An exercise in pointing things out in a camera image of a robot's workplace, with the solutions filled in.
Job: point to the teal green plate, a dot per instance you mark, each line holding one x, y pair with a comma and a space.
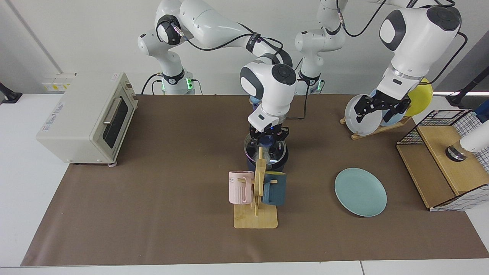
361, 193

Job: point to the dark teal mug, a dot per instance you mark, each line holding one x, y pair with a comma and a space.
276, 191

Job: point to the white plate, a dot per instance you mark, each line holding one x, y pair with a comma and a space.
363, 128

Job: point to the black stand pole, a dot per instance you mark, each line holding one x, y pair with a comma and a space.
455, 100

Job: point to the pale toaster oven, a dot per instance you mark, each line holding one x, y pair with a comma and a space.
72, 122

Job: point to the blue object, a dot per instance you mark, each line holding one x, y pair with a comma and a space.
483, 116

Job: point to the white wall outlet strip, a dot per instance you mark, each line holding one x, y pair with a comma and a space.
57, 82

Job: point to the light blue plate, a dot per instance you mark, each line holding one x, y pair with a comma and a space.
389, 120

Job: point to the wooden plate rack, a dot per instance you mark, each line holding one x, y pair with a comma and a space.
382, 130

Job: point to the brown table cloth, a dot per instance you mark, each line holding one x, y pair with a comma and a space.
153, 214

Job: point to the pink mug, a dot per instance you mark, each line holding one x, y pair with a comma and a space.
238, 191

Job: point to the yellow plate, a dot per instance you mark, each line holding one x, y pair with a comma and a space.
422, 95

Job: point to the wooden cup stand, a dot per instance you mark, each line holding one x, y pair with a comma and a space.
256, 219

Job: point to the black stand base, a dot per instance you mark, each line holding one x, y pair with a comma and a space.
9, 95

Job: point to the glass lid with blue knob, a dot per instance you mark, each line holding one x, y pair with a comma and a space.
252, 152

